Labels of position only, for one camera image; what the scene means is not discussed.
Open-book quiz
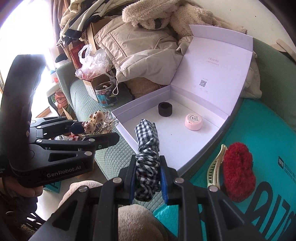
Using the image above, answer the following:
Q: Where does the tin can with lid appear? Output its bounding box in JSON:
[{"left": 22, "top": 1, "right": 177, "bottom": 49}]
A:
[{"left": 95, "top": 81, "right": 117, "bottom": 108}]

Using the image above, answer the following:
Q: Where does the person's left hand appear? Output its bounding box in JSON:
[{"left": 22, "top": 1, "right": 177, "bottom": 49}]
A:
[{"left": 1, "top": 177, "right": 43, "bottom": 198}]

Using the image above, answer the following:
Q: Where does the black white gingham scrunchie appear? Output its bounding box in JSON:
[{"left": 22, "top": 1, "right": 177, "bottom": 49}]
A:
[{"left": 135, "top": 119, "right": 161, "bottom": 202}]

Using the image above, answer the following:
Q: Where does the cream yellow hair claw clip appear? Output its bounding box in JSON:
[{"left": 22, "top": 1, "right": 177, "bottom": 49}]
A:
[{"left": 207, "top": 144, "right": 228, "bottom": 189}]

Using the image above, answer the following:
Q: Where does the white open gift box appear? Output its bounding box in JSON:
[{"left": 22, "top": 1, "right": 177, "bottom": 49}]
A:
[{"left": 113, "top": 25, "right": 253, "bottom": 175}]

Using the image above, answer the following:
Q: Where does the green quilted bed cover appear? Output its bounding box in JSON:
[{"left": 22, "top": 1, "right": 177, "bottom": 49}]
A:
[{"left": 56, "top": 38, "right": 296, "bottom": 212}]

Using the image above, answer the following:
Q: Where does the bear decorated hair clip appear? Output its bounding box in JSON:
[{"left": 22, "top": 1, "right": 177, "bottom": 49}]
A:
[{"left": 82, "top": 110, "right": 119, "bottom": 136}]

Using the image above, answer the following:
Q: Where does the pink round cosmetic compact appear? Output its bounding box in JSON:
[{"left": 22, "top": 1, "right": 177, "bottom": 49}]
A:
[{"left": 185, "top": 113, "right": 203, "bottom": 131}]

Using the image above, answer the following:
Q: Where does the red fluffy scrunchie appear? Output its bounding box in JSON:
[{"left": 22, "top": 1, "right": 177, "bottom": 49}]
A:
[{"left": 223, "top": 142, "right": 256, "bottom": 203}]

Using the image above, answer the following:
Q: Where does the beige puffer jacket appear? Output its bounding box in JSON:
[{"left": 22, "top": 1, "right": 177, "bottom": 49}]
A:
[{"left": 94, "top": 17, "right": 262, "bottom": 99}]

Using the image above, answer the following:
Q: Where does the cream fleece bear garment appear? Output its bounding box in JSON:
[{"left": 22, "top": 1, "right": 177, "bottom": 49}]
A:
[{"left": 122, "top": 1, "right": 247, "bottom": 37}]

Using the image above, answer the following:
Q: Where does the pink plastic bag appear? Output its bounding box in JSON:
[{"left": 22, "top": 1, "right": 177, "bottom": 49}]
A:
[{"left": 75, "top": 44, "right": 115, "bottom": 81}]

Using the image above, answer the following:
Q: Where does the striped clothes pile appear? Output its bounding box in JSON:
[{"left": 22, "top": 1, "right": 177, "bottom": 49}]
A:
[{"left": 51, "top": 1, "right": 135, "bottom": 46}]

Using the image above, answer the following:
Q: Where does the black wide hair band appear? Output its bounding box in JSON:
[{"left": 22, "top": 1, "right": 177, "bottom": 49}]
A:
[{"left": 158, "top": 102, "right": 173, "bottom": 117}]

